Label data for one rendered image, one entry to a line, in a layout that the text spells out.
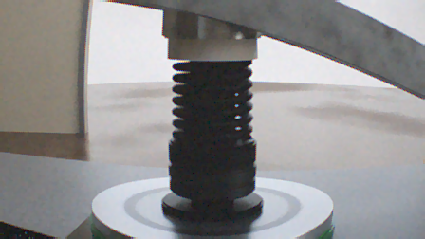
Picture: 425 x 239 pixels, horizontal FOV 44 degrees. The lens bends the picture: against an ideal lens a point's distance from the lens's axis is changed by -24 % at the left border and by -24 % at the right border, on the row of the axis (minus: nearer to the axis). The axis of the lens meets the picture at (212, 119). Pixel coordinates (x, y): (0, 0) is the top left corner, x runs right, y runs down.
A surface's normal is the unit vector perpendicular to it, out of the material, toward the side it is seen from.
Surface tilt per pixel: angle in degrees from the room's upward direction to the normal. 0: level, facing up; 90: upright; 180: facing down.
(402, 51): 90
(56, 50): 90
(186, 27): 90
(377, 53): 90
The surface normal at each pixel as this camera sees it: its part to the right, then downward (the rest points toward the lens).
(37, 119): 0.00, 0.18
